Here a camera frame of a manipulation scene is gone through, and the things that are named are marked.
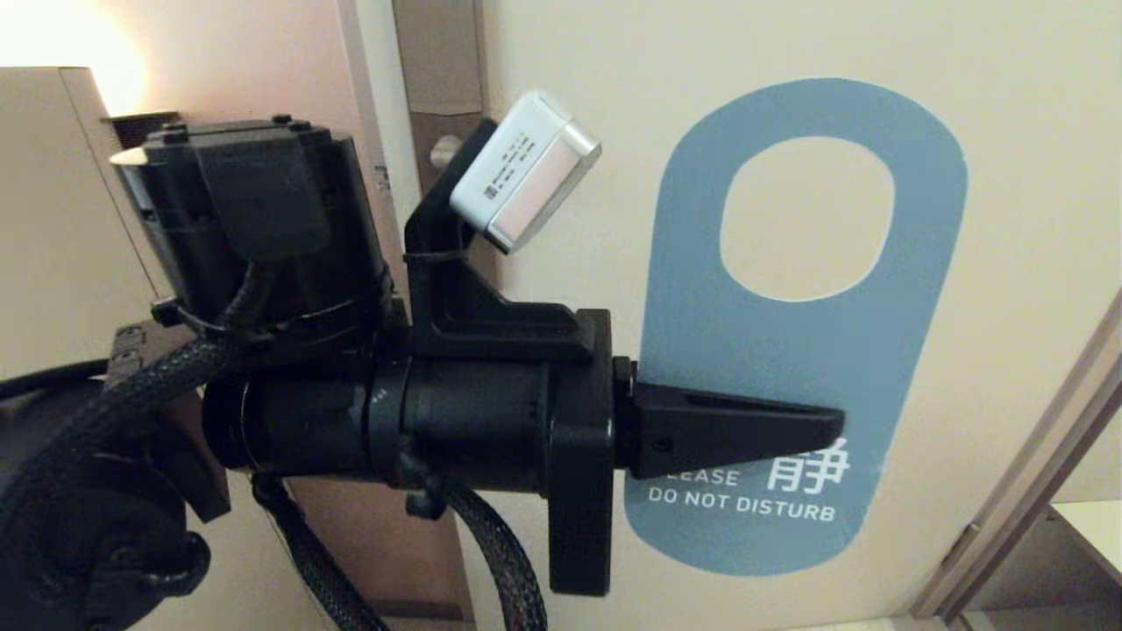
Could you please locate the small metal frame hinge plate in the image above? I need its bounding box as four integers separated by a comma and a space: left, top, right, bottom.
942, 523, 981, 569

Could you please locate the white room door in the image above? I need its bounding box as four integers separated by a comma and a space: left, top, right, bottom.
355, 0, 1122, 630

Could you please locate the blue and white door hanger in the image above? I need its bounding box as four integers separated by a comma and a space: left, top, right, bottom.
623, 78, 969, 578

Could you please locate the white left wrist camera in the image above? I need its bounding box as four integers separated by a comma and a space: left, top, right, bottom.
449, 89, 603, 256

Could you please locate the bronze door lock plate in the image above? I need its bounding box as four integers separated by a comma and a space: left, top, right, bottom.
392, 0, 501, 290

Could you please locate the beige cabinet panel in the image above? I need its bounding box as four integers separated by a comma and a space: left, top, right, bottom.
0, 67, 343, 631

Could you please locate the dark wall lamp fixture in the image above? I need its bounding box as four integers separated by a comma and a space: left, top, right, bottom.
101, 110, 181, 167

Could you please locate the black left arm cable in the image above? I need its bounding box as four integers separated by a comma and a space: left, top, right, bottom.
0, 263, 549, 631

